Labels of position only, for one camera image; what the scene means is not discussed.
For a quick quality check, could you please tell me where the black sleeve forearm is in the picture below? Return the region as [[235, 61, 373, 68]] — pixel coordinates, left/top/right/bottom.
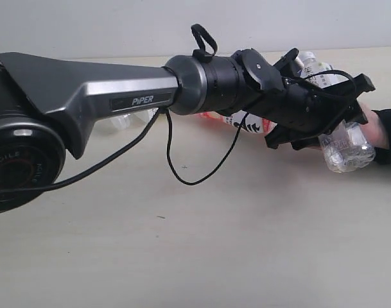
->
[[374, 109, 391, 165]]

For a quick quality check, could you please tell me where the person's open hand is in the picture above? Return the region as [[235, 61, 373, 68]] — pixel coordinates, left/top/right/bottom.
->
[[360, 103, 389, 150]]

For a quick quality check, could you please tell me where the white Suntory tea bottle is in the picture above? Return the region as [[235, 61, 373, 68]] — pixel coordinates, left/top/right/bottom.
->
[[298, 51, 376, 173]]

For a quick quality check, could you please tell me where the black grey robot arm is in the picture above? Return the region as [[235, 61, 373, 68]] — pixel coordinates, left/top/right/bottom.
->
[[0, 49, 374, 213]]

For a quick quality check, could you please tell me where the pink peach label bottle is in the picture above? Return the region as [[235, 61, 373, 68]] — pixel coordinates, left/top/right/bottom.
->
[[197, 110, 277, 136]]

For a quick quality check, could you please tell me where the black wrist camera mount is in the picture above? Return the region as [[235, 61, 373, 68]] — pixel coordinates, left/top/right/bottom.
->
[[273, 47, 303, 78]]

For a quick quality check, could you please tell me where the black cable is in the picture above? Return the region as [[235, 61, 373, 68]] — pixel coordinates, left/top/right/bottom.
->
[[0, 24, 360, 196]]

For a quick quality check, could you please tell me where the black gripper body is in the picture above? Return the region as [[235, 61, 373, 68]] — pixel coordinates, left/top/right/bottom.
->
[[264, 74, 375, 150]]

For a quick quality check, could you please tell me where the square pear tea bottle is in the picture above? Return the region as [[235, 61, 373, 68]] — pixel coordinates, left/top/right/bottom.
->
[[110, 108, 158, 131]]

